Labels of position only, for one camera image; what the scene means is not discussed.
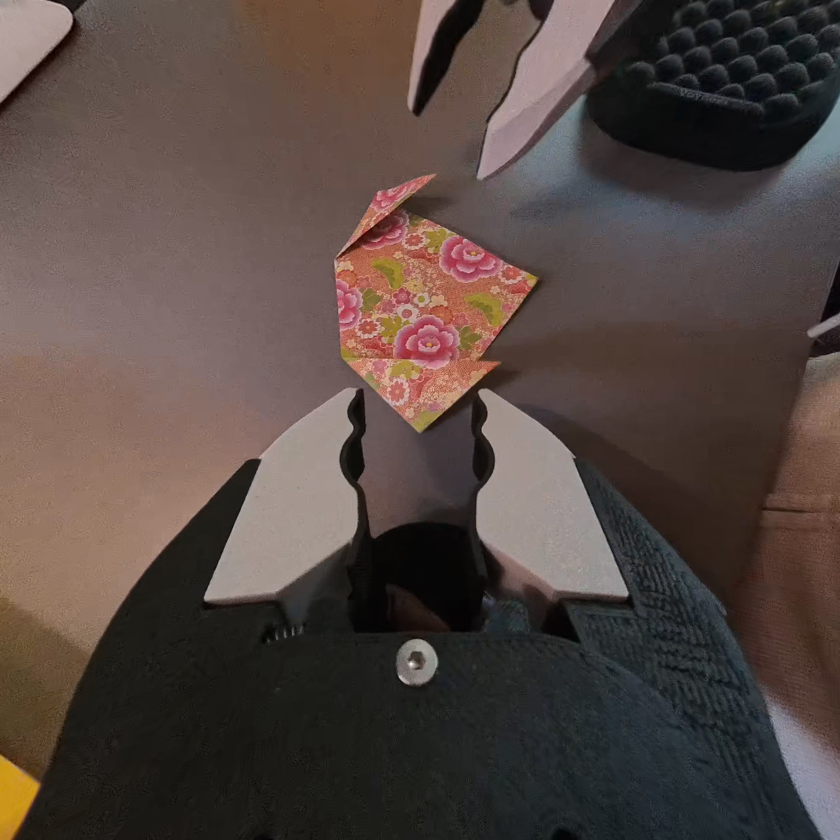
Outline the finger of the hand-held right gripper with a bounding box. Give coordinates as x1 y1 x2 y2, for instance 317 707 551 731
407 0 487 116
476 0 644 181

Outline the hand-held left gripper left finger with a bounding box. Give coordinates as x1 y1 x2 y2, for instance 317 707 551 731
204 388 371 607

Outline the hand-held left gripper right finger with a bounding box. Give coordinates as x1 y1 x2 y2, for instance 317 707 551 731
470 388 632 605

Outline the floral origami paper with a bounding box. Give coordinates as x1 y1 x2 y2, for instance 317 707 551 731
334 174 539 434

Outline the yellow box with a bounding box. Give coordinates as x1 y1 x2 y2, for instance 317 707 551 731
0 755 42 840

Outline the black textured armrest pad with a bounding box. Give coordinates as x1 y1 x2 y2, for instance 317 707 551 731
586 0 840 173

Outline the white flat base plate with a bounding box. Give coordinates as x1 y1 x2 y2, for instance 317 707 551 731
0 0 76 105

